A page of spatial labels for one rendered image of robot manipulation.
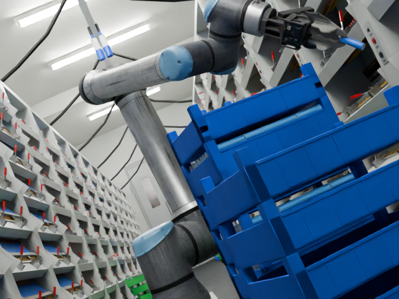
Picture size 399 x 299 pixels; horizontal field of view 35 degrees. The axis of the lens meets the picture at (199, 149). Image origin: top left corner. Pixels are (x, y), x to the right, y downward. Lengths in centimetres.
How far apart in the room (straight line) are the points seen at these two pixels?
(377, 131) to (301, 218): 19
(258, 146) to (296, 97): 14
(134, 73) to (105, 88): 19
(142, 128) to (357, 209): 131
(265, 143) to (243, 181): 39
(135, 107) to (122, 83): 27
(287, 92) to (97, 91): 87
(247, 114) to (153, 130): 89
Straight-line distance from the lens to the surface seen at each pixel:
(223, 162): 124
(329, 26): 166
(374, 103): 199
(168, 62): 168
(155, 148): 213
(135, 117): 217
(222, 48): 174
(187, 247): 202
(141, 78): 183
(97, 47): 559
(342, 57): 209
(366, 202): 95
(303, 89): 136
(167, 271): 198
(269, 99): 132
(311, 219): 90
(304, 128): 133
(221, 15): 171
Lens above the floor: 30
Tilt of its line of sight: 8 degrees up
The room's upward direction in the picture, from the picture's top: 25 degrees counter-clockwise
